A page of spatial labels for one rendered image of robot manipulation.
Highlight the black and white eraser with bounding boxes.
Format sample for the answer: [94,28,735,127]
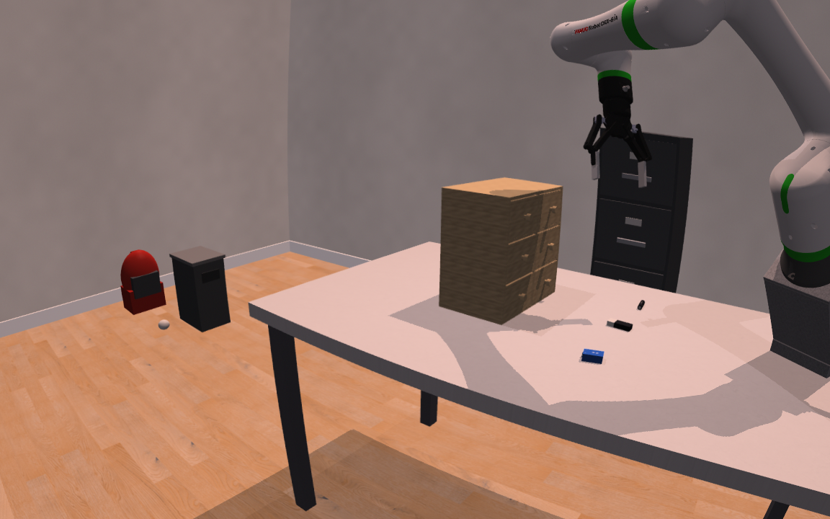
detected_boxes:
[607,318,633,332]

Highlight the small wooden chest of drawers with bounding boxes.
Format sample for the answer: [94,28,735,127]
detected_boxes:
[439,177,563,325]

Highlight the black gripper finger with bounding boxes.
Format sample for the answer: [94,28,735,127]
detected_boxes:
[622,123,652,188]
[584,115,620,180]

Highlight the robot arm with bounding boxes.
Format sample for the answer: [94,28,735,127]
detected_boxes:
[550,0,830,288]

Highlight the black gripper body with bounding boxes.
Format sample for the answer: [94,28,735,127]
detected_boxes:
[602,99,632,138]

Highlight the brown wooden drawer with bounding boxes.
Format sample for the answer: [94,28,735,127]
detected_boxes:
[537,190,561,230]
[507,234,536,282]
[509,195,538,240]
[535,225,559,268]
[503,273,533,321]
[532,260,556,304]

